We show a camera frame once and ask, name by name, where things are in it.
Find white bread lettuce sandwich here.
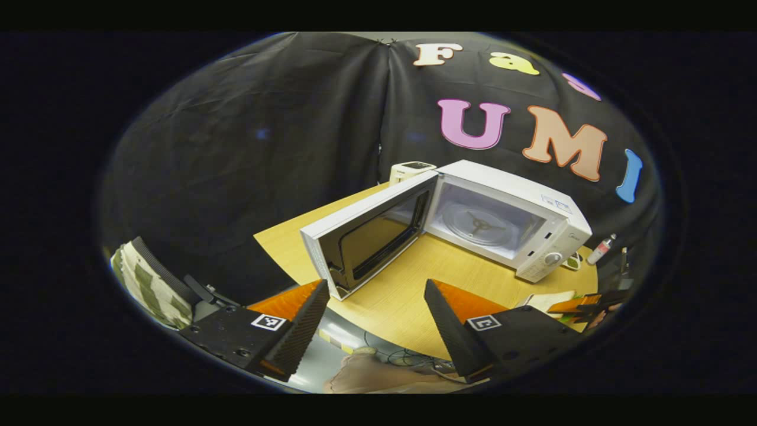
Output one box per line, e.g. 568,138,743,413
523,289,579,315

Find white microwave oven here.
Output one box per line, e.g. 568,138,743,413
300,160,593,301

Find white toaster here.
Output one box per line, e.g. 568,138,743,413
389,161,438,186

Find person's camouflage garment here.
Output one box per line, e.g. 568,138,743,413
110,237,199,331

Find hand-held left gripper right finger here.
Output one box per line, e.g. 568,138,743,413
423,278,583,383

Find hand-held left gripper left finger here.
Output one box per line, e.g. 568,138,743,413
178,278,331,383

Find black floor cable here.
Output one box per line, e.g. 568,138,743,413
362,331,457,379

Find clear bottle with pink label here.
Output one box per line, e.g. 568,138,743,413
587,234,617,266

